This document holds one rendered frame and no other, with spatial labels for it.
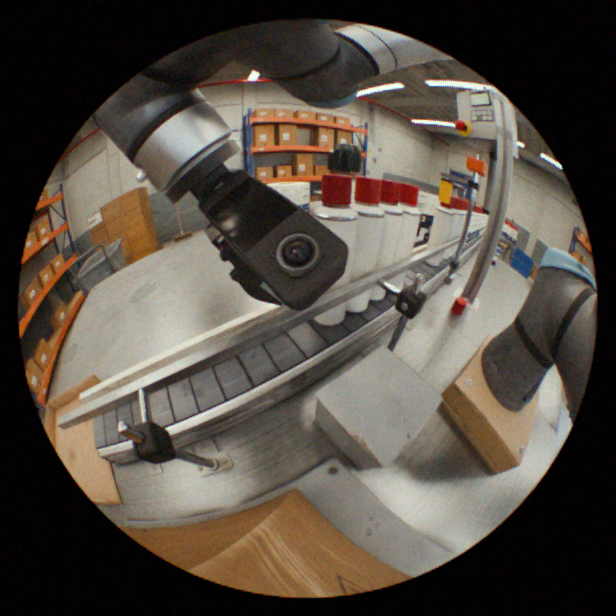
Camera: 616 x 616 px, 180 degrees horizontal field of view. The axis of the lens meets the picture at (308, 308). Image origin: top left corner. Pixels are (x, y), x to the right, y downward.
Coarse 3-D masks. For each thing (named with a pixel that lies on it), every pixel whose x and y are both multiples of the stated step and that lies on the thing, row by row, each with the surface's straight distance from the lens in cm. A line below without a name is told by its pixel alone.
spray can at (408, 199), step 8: (408, 184) 34; (400, 192) 34; (408, 192) 33; (416, 192) 34; (400, 200) 34; (408, 200) 33; (416, 200) 34; (408, 208) 33; (416, 208) 35; (408, 216) 33; (416, 216) 34; (408, 224) 33; (416, 224) 34; (400, 232) 34; (408, 232) 34; (416, 232) 35; (400, 240) 34; (408, 240) 34; (400, 248) 34; (408, 248) 35; (400, 256) 35; (408, 256) 36; (392, 280) 37; (400, 280) 38; (400, 288) 39
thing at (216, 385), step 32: (352, 320) 31; (256, 352) 27; (288, 352) 26; (320, 352) 28; (192, 384) 27; (224, 384) 26; (256, 384) 24; (128, 416) 33; (160, 416) 28; (192, 416) 26; (96, 448) 38
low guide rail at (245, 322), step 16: (272, 304) 28; (240, 320) 27; (256, 320) 27; (208, 336) 26; (224, 336) 27; (176, 352) 27; (192, 352) 27; (144, 368) 29; (160, 368) 29; (112, 384) 33
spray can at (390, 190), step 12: (384, 180) 29; (384, 192) 29; (396, 192) 30; (384, 204) 29; (396, 204) 30; (396, 216) 29; (384, 228) 29; (396, 228) 30; (384, 240) 30; (396, 240) 31; (384, 252) 31; (384, 264) 32; (372, 288) 34; (372, 300) 35
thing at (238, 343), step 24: (456, 240) 63; (408, 264) 33; (360, 288) 24; (288, 312) 19; (312, 312) 20; (240, 336) 18; (264, 336) 18; (192, 360) 18; (216, 360) 18; (144, 384) 20; (168, 384) 20; (96, 408) 25
